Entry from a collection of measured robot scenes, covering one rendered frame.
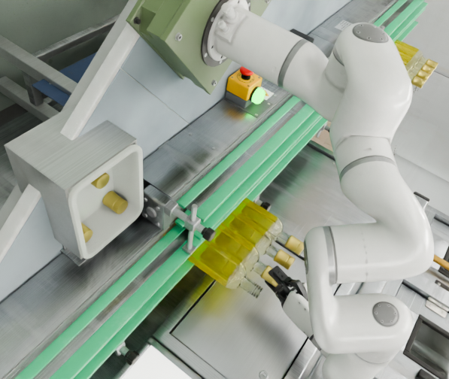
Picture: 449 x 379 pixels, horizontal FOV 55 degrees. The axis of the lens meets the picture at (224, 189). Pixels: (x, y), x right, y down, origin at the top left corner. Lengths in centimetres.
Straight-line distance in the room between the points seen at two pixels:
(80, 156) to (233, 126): 48
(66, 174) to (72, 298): 29
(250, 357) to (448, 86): 646
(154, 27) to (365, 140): 39
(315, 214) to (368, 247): 82
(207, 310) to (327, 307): 54
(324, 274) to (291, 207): 81
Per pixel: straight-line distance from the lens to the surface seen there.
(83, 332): 95
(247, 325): 114
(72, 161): 80
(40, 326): 94
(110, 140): 83
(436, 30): 700
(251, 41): 82
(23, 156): 82
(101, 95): 84
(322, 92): 78
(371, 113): 65
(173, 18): 76
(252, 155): 112
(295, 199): 145
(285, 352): 114
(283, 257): 108
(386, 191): 62
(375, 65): 68
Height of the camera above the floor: 125
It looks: 17 degrees down
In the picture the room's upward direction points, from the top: 123 degrees clockwise
